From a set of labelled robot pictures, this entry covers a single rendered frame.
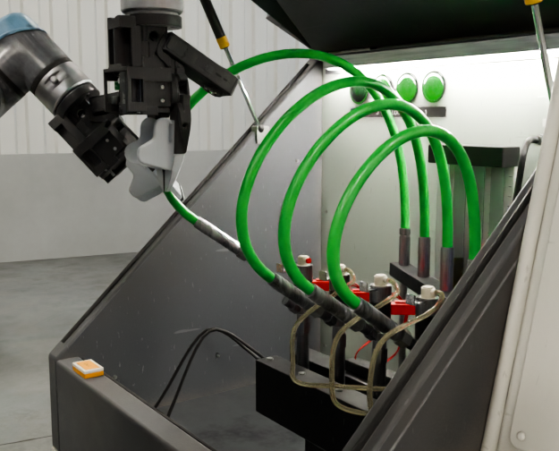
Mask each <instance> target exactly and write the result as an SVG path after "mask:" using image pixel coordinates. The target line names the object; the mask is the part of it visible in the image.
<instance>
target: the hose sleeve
mask: <svg viewBox="0 0 559 451"><path fill-rule="evenodd" d="M193 227H195V228H196V229H198V230H199V231H200V232H202V233H203V234H205V235H207V236H208V237H210V238H211V239H213V240H214V241H216V242H217V243H219V244H221V245H222V246H224V247H225V248H226V249H228V251H231V252H233V253H234V254H238V253H239V252H240V251H241V247H240V244H239V242H237V240H234V239H233V238H232V237H231V236H229V235H228V234H226V233H224V232H223V231H221V230H220V229H218V228H217V227H215V226H214V225H212V224H211V223H209V222H208V221H207V220H205V219H204V218H202V217H199V218H198V220H197V221H196V223H195V224H194V225H193Z"/></svg>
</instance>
